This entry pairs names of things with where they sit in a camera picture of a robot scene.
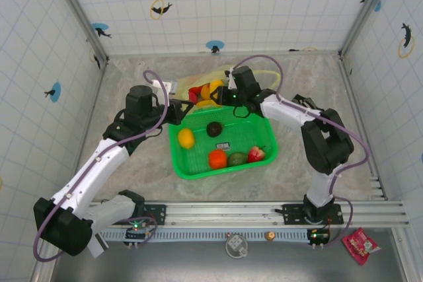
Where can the red fake pepper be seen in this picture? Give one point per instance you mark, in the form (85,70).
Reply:
(194,92)

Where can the yellow translucent plastic bag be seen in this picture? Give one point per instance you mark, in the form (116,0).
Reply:
(264,77)

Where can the green plastic mesh basket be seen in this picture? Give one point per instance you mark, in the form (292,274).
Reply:
(198,163)

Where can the red fake strawberry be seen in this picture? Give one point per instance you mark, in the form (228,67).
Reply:
(256,154)

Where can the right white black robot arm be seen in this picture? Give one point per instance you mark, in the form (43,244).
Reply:
(287,113)

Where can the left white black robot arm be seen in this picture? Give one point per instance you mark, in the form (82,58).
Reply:
(92,169)

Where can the yellow fake lemon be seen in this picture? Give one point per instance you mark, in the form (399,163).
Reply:
(186,138)

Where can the dark brown fake fruit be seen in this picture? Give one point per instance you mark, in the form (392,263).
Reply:
(214,129)

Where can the orange fake orange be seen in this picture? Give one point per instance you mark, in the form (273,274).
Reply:
(217,159)

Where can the green fake avocado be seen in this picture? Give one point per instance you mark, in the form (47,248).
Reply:
(237,159)

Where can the black white striped sock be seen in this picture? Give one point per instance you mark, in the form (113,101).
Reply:
(305,101)

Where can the small brass knob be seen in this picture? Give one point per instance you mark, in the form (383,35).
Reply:
(270,236)

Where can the white paper card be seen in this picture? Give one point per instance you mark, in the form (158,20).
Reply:
(99,245)

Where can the red snack packet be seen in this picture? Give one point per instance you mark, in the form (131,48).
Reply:
(358,245)

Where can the aluminium frame bar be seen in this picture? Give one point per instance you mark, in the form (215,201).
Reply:
(358,113)
(81,14)
(165,55)
(100,80)
(356,31)

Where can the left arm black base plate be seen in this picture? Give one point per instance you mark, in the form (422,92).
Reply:
(157,212)

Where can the aluminium mounting rail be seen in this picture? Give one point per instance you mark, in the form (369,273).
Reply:
(215,211)

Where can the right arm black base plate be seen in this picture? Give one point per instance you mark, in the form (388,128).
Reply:
(291,211)

